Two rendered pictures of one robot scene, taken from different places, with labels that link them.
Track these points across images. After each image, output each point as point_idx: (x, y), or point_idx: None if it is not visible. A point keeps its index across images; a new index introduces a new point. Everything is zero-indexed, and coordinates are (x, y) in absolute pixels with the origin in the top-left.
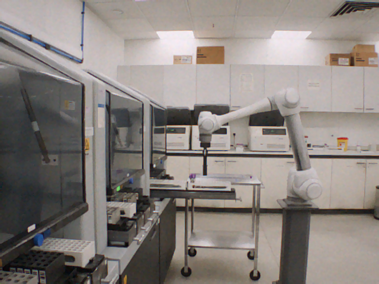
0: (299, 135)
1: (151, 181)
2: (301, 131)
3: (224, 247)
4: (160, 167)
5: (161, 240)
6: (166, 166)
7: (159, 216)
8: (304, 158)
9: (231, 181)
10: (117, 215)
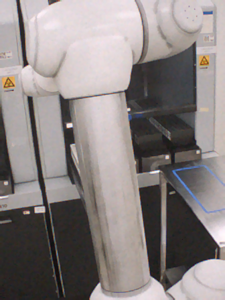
0: (82, 179)
1: (72, 148)
2: (89, 166)
3: None
4: (192, 122)
5: (67, 238)
6: (210, 123)
7: (49, 205)
8: (96, 258)
9: (206, 206)
10: None
